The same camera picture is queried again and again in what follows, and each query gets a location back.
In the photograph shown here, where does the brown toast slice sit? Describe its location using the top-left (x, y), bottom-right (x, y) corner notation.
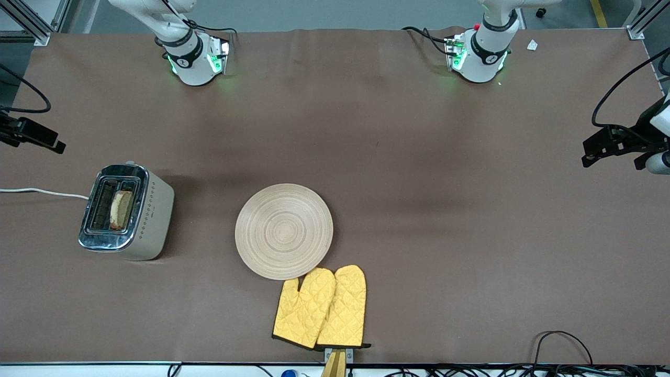
top-left (109, 190), bottom-right (135, 231)

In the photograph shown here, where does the round wooden plate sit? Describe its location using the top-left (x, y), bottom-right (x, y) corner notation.
top-left (234, 183), bottom-right (334, 281)

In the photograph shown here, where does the silver beige two-slot toaster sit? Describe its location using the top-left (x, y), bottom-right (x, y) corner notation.
top-left (79, 161), bottom-right (175, 261)

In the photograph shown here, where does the brown table cover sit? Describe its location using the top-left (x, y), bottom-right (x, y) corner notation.
top-left (0, 26), bottom-right (670, 365)

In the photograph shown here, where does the yellow quilted oven mitt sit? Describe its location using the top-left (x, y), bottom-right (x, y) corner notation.
top-left (272, 268), bottom-right (337, 350)
top-left (316, 264), bottom-right (372, 350)

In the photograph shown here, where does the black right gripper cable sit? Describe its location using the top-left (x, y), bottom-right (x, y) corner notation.
top-left (0, 63), bottom-right (52, 114)

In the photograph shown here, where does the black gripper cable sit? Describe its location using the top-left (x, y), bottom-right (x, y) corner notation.
top-left (592, 46), bottom-right (670, 129)
top-left (0, 63), bottom-right (52, 114)

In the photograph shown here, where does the white toaster power cable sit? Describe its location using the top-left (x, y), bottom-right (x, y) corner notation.
top-left (0, 187), bottom-right (90, 201)

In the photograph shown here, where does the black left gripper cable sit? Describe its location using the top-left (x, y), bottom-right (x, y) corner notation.
top-left (592, 46), bottom-right (670, 129)

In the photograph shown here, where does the aluminium frame post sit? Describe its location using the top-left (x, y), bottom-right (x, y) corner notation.
top-left (0, 0), bottom-right (72, 47)
top-left (625, 0), bottom-right (670, 41)

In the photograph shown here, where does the black looped cable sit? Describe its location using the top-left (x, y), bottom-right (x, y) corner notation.
top-left (533, 330), bottom-right (595, 368)

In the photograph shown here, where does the black right arm base cable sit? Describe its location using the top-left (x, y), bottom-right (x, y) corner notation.
top-left (181, 17), bottom-right (239, 40)

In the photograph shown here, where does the black arm base cable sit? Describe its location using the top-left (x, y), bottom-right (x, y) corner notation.
top-left (401, 26), bottom-right (452, 57)
top-left (181, 17), bottom-right (239, 40)

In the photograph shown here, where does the black left arm base cable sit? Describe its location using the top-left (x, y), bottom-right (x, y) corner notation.
top-left (401, 26), bottom-right (452, 57)

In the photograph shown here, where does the black cable bundle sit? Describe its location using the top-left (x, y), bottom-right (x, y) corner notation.
top-left (382, 364), bottom-right (670, 377)

